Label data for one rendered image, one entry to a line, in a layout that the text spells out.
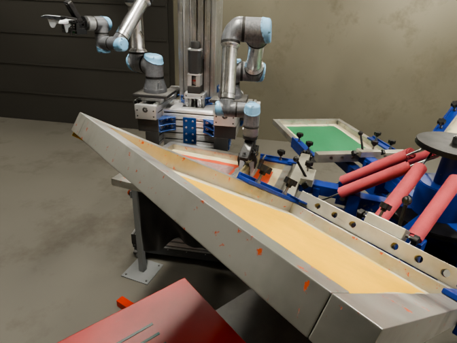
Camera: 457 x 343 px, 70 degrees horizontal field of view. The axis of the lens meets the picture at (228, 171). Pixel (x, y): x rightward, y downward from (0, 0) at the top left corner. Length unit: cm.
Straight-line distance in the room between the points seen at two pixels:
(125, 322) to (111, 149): 44
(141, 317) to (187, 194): 52
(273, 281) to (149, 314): 59
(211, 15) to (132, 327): 186
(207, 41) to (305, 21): 279
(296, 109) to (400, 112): 147
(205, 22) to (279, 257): 206
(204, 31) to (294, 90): 289
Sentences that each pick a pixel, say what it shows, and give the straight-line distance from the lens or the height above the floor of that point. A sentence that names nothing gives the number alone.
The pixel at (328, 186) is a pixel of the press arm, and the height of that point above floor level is 104.
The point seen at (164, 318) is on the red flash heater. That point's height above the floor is 110.
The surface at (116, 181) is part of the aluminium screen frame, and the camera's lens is 168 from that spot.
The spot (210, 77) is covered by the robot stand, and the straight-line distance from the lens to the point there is 230.
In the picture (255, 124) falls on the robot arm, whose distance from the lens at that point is 155.
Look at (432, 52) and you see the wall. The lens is 529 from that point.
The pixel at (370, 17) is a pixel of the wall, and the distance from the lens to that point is 502.
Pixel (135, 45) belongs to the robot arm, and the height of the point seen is 153.
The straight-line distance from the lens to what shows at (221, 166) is 186.
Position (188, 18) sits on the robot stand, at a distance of 229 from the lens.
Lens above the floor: 173
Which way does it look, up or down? 25 degrees down
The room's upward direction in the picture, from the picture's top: 3 degrees clockwise
